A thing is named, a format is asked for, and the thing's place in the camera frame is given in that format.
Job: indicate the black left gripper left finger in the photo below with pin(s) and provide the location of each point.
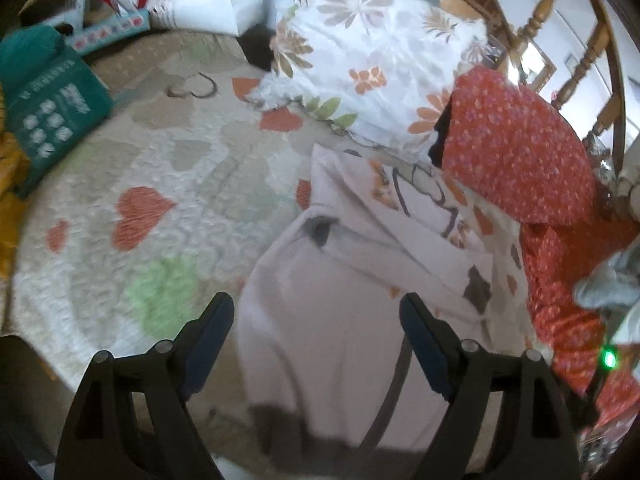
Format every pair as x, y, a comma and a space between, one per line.
129, 420

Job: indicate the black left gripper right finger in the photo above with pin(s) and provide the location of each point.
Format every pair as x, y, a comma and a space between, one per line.
505, 418

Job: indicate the white small garment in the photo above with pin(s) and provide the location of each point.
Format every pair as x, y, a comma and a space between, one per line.
330, 378

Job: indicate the red floral sheet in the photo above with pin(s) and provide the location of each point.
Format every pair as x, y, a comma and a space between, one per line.
556, 258

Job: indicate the grey cloth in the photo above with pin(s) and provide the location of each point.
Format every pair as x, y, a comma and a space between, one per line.
613, 284

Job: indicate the heart patterned quilt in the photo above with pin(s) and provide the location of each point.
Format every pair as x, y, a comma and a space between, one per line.
171, 200

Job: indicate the red floral pillow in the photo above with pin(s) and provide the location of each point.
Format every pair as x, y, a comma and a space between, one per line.
512, 147

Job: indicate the yellow cloth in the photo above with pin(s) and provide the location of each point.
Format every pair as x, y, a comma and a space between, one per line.
14, 168

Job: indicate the teal printed box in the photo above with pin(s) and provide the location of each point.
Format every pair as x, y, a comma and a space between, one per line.
53, 98

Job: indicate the white floral pillow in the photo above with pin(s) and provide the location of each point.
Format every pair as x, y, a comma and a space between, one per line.
381, 70

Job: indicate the light blue patterned box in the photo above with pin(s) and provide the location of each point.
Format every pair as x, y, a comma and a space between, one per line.
116, 28

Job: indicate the wooden chair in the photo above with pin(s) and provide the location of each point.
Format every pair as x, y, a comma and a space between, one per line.
571, 52

